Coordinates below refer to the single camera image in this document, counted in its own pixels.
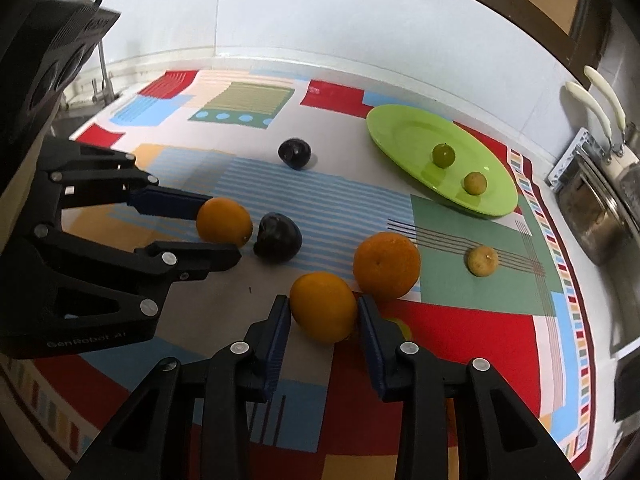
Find colourful patchwork print mat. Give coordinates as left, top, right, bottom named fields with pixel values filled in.
left=0, top=67, right=596, bottom=480

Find green plate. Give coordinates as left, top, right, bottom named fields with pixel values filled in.
left=366, top=104, right=519, bottom=218

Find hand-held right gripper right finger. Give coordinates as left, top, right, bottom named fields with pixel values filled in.
left=356, top=294, right=583, bottom=480

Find steel stockpot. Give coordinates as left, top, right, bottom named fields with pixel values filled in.
left=557, top=152, right=640, bottom=266

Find steel faucet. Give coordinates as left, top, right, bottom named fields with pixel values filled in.
left=90, top=35, right=121, bottom=103

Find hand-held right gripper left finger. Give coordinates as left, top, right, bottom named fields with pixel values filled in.
left=67, top=295, right=293, bottom=480

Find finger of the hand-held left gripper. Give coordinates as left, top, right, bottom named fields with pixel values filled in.
left=30, top=225, right=242, bottom=333
left=37, top=139, right=213, bottom=221

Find large orange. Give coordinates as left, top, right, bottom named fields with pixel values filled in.
left=353, top=231, right=422, bottom=302

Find dark purple plum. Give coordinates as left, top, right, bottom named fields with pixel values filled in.
left=278, top=138, right=312, bottom=170
left=252, top=212, right=303, bottom=263

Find steel saucepan cream handle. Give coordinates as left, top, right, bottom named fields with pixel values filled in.
left=584, top=66, right=640, bottom=146

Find white steel pot rack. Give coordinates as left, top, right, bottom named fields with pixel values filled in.
left=547, top=127, right=593, bottom=191

